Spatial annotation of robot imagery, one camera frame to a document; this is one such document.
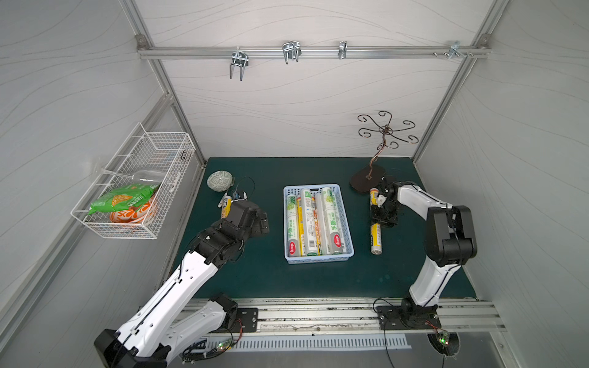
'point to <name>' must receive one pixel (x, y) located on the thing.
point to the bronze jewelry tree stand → (360, 182)
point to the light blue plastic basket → (293, 190)
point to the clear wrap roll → (335, 232)
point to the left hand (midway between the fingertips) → (252, 219)
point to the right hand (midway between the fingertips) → (376, 222)
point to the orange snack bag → (134, 215)
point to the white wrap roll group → (320, 208)
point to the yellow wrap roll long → (301, 227)
